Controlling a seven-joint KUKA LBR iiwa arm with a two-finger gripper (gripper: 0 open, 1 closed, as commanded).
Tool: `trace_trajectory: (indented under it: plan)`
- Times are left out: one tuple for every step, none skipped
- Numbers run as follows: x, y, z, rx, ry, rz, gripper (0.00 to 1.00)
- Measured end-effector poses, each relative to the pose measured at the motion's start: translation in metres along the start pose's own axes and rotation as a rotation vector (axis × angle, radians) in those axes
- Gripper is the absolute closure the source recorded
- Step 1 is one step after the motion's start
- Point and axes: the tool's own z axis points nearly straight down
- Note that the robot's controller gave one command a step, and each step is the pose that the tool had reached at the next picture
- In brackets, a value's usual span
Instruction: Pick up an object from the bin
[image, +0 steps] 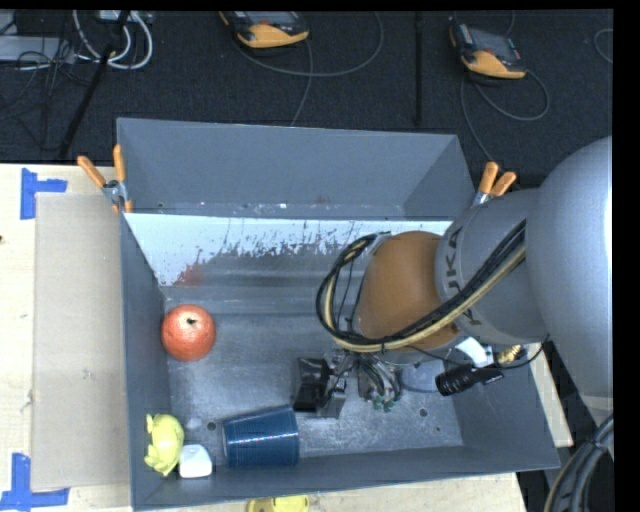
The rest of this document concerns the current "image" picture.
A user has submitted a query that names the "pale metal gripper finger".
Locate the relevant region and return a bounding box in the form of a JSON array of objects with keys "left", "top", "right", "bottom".
[
  {"left": 323, "top": 351, "right": 350, "bottom": 377},
  {"left": 316, "top": 390, "right": 348, "bottom": 420}
]

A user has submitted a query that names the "dark blue plastic cup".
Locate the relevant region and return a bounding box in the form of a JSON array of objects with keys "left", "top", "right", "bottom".
[{"left": 221, "top": 404, "right": 302, "bottom": 470}]

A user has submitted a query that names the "white rounded block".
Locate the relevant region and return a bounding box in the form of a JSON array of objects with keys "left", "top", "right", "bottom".
[{"left": 178, "top": 443, "right": 214, "bottom": 479}]

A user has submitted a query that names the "red apple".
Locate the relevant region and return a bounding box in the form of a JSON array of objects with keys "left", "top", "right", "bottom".
[{"left": 160, "top": 303, "right": 218, "bottom": 363}]

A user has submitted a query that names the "yellow toy animal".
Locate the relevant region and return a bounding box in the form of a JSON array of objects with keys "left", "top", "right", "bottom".
[{"left": 143, "top": 412, "right": 186, "bottom": 477}]

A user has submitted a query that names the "grey metal bin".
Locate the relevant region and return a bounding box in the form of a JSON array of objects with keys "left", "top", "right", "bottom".
[{"left": 115, "top": 117, "right": 562, "bottom": 512}]

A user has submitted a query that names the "pale brown cardboard board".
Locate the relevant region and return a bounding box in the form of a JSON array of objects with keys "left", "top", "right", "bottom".
[{"left": 30, "top": 193, "right": 132, "bottom": 494}]

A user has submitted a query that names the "black cylinder on white bracket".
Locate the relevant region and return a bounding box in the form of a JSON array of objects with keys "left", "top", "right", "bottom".
[{"left": 434, "top": 336, "right": 529, "bottom": 398}]

